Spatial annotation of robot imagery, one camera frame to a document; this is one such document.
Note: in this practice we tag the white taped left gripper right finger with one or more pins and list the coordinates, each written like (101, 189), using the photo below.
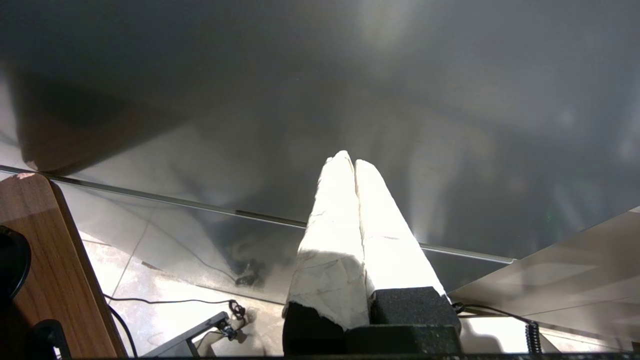
(390, 245)

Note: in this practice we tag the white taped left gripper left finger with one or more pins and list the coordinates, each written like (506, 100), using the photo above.
(330, 235)

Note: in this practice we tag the stainless steel refrigerator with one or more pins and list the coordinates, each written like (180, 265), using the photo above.
(320, 75)

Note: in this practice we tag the beige cabinet door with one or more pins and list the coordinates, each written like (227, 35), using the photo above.
(565, 272)

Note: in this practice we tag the black rounded object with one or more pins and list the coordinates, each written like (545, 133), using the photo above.
(11, 262)

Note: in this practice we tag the brown wooden table board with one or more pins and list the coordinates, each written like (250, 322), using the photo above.
(52, 252)

